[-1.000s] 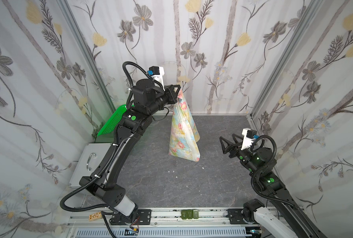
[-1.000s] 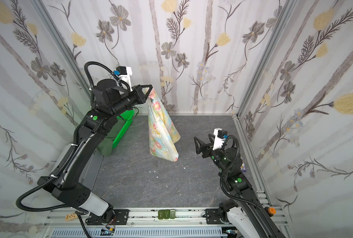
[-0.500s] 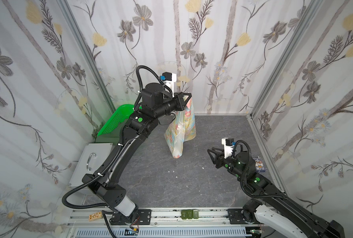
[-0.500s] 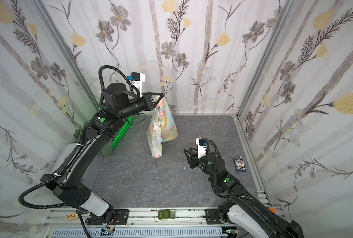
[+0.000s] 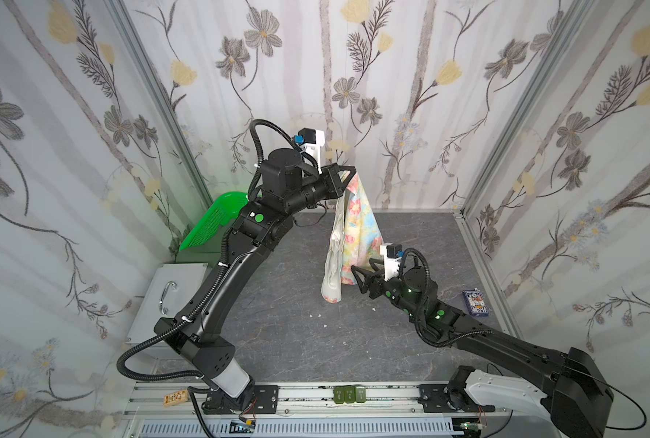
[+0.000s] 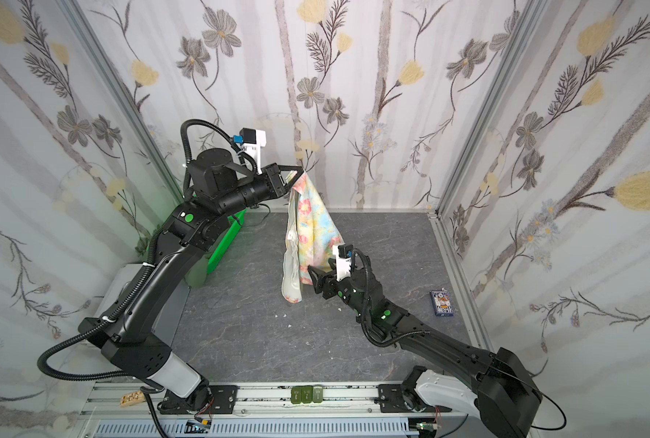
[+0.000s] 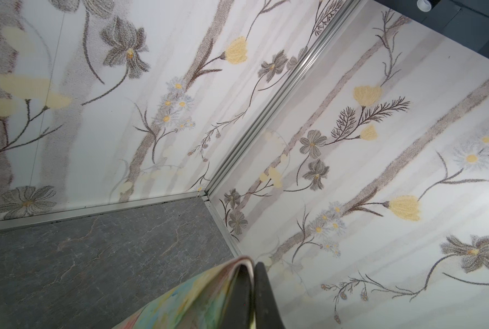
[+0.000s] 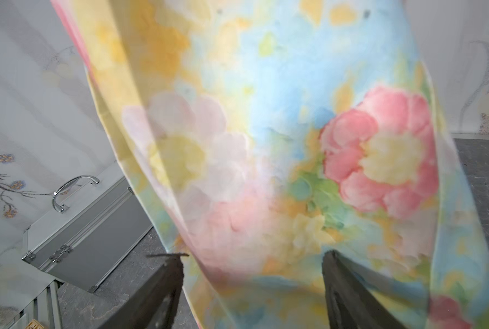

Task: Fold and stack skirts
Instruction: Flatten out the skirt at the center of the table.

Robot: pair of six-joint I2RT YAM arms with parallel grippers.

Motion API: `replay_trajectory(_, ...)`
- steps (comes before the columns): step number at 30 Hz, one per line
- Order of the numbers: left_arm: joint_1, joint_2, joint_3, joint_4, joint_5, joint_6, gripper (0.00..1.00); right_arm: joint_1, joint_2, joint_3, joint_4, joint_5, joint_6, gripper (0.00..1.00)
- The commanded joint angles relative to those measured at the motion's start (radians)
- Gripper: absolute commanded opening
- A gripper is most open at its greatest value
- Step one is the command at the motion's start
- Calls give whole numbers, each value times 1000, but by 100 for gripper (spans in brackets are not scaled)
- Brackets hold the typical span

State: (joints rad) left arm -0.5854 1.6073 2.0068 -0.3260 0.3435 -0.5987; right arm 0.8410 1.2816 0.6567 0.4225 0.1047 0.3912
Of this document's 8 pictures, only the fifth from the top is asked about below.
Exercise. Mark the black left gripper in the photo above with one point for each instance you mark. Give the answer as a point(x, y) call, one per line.
point(333, 181)

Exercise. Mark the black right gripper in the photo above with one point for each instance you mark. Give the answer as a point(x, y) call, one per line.
point(374, 282)

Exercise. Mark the floral pastel skirt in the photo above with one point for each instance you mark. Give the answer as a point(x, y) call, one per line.
point(355, 238)

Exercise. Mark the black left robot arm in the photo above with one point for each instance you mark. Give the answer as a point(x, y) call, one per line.
point(286, 184)

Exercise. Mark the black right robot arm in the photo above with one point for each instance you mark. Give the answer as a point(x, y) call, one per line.
point(565, 388)

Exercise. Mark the green terminal block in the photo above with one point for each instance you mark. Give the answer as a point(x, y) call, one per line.
point(349, 394)

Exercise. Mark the green plastic basket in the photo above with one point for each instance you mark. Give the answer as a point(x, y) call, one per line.
point(226, 208)

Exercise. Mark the silver metal case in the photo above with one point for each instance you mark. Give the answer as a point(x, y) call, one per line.
point(172, 287)

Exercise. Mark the small wooden block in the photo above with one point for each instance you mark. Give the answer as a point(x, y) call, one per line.
point(176, 398)

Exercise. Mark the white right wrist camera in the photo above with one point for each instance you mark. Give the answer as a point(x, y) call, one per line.
point(392, 255)

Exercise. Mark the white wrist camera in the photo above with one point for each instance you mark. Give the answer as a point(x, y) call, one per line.
point(392, 255)
point(311, 141)

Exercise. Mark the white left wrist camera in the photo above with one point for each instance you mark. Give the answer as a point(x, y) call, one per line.
point(311, 141)

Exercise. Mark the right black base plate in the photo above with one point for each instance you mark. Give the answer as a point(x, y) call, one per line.
point(438, 399)

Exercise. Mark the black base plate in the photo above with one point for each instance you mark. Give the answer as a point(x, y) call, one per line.
point(438, 399)
point(255, 399)

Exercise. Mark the white slotted cable duct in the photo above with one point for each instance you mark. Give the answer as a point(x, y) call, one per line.
point(338, 427)

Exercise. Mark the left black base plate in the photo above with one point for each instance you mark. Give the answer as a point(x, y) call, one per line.
point(255, 399)

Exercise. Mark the aluminium mounting rail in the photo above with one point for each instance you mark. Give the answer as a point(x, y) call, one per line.
point(292, 401)

